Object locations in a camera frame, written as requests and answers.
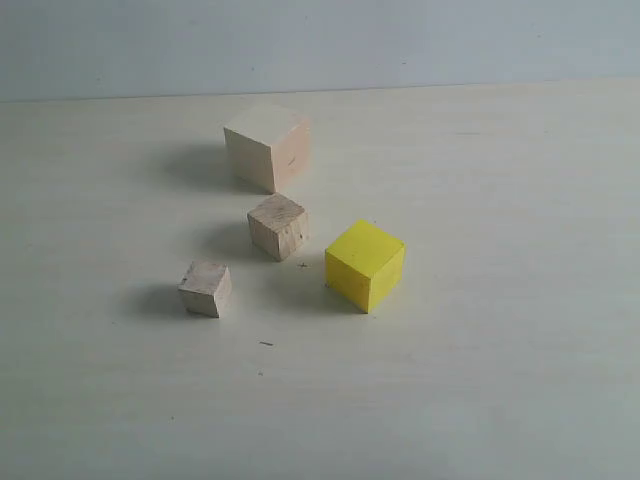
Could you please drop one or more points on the small wooden cube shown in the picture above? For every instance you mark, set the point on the small wooden cube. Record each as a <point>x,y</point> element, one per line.
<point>205,288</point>

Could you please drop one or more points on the large pale wooden cube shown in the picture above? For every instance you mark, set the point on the large pale wooden cube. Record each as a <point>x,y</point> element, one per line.
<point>268,145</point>

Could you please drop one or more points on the yellow cube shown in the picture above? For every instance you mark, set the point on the yellow cube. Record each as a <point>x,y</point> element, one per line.
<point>364,264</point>

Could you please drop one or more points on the medium wooden cube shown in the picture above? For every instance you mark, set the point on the medium wooden cube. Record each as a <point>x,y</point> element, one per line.
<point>279,226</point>

